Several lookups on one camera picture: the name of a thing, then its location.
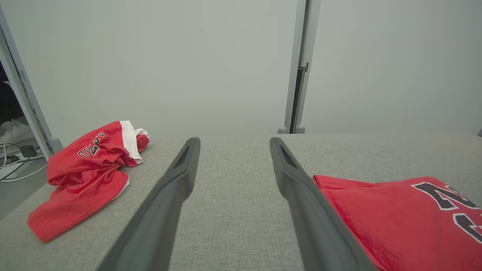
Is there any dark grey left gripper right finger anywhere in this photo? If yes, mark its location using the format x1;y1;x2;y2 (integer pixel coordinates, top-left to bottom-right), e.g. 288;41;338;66
269;137;377;271

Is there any grey slanted frame post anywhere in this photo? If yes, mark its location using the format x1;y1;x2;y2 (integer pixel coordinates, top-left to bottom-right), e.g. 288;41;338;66
0;4;64;160

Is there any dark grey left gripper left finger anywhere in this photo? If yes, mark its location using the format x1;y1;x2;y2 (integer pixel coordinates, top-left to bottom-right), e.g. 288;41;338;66
97;137;201;271

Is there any white floor cable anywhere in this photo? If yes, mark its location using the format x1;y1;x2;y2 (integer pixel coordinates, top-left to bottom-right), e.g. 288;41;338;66
0;142;48;183

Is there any white shoe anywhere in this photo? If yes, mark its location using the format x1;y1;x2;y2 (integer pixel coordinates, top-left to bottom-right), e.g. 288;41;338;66
0;120;35;146

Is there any red jersey with white sleeves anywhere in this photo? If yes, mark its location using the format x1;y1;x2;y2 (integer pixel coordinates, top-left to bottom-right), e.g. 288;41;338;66
313;175;482;271

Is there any grey partition double post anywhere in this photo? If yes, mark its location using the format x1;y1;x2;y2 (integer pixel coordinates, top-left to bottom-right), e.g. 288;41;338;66
283;0;321;134

